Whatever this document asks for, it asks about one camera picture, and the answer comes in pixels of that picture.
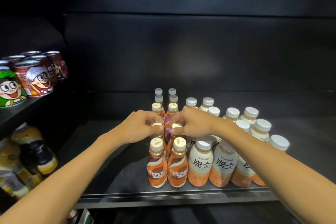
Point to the person's left hand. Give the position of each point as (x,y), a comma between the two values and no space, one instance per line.
(136,128)

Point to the row of yellow dark label bottles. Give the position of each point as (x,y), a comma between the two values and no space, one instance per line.
(39,158)

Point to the person's left forearm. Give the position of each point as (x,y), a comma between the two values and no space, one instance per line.
(57,181)

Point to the black metal drinks rack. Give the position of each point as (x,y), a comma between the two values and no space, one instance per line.
(18,115)

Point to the person's right hand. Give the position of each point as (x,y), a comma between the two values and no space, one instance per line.
(202,125)

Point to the group of cartoon drink cans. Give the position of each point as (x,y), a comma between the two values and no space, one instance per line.
(34,79)

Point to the person's right forearm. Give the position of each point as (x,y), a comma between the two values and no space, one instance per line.
(283,174)

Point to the row of white green cartons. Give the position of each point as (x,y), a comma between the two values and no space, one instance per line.
(84,218)

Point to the black shelf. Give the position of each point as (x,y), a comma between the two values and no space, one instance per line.
(236,48)

